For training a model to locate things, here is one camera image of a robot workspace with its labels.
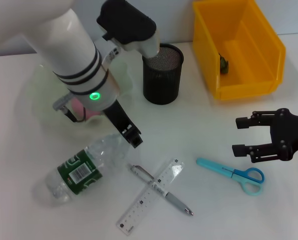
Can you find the clear green-label water bottle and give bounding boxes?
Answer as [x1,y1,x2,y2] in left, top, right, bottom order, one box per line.
[37,133,131,207]

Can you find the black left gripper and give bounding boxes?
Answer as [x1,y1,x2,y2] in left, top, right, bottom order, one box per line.
[102,100,143,150]

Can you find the pink toy peach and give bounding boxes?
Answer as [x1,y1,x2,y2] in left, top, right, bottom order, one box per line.
[71,97,102,119]

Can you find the pale green glass fruit plate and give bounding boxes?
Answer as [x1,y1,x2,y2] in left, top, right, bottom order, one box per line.
[28,48,135,128]

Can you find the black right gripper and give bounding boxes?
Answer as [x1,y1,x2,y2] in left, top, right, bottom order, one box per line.
[231,107,298,165]

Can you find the black mesh pen holder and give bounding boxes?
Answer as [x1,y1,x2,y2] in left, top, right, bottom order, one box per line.
[141,42,184,105]

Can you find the clear grey ballpoint pen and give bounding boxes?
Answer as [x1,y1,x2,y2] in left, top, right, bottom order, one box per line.
[128,163,195,217]

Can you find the yellow plastic bin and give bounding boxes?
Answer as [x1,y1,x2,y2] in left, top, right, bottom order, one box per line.
[191,0,287,102]

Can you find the transparent plastic ruler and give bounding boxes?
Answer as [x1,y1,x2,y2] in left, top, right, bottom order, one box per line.
[116,157,185,237]

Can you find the green plastic wrapper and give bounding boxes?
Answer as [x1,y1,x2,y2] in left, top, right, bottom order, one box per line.
[218,52,231,76]

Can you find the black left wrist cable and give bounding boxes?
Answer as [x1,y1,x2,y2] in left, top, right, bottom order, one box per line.
[53,93,86,124]

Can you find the blue capped scissors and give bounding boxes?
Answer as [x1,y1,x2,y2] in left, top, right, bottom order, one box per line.
[195,157,265,197]

